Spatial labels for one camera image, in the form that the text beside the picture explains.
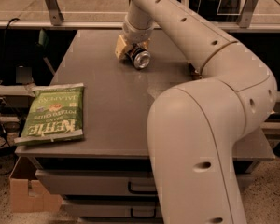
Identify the cardboard box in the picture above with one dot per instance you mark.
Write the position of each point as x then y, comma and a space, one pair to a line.
27, 194

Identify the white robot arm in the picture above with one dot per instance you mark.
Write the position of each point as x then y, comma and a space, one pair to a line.
192, 127

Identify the blue pepsi can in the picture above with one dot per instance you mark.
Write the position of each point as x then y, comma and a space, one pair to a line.
139, 57

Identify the green kettle chips bag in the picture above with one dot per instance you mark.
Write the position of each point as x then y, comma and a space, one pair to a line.
55, 115

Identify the grey drawer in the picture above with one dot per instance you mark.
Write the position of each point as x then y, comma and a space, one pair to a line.
112, 208
97, 183

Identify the metal rail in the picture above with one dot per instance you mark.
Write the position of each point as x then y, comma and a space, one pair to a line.
229, 27

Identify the upper grey drawer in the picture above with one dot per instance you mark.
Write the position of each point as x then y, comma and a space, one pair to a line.
97, 183

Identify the left metal bracket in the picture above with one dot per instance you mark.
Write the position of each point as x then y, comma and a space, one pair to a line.
55, 14

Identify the right metal bracket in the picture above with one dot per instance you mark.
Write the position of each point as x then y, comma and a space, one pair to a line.
245, 17

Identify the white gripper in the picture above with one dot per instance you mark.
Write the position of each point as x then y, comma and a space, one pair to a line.
137, 34

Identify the grey drawer cabinet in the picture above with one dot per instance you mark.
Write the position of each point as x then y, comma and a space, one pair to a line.
117, 100

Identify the metal bracket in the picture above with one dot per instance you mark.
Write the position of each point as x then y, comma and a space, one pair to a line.
245, 17
55, 14

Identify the lower grey drawer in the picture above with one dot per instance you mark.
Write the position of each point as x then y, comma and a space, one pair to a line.
112, 208

